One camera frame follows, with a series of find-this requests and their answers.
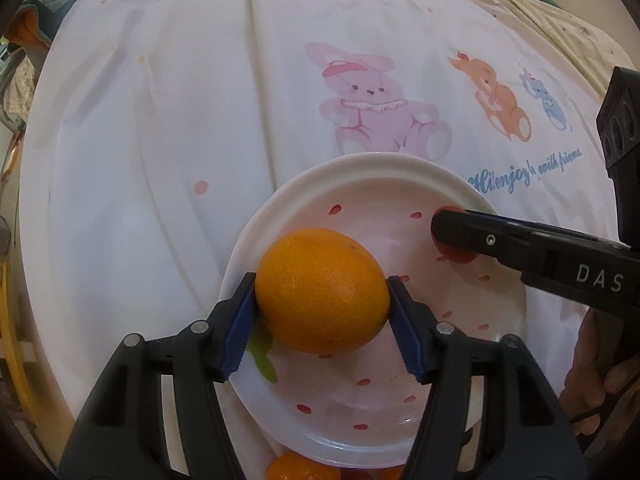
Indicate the person's right hand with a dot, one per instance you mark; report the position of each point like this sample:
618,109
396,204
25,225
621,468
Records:
585,365

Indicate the small tangerine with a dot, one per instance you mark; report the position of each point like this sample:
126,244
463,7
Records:
300,467

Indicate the red cherry tomato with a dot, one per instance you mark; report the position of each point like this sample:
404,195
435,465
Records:
457,255

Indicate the white printed bedsheet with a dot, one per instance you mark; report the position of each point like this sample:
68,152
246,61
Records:
150,160

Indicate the white plate with red dots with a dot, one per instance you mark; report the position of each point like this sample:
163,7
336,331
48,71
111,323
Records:
350,410

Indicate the teal and orange blanket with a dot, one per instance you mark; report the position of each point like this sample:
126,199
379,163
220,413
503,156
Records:
47,12

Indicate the pale yellow floral quilt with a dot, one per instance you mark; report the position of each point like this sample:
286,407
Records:
575,25

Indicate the large orange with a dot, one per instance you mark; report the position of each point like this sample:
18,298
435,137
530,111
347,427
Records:
322,290

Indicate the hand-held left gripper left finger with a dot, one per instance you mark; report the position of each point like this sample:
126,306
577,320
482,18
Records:
240,330

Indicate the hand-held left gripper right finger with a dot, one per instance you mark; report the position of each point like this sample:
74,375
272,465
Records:
407,335

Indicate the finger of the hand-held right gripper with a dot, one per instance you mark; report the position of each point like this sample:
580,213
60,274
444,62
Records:
475,237

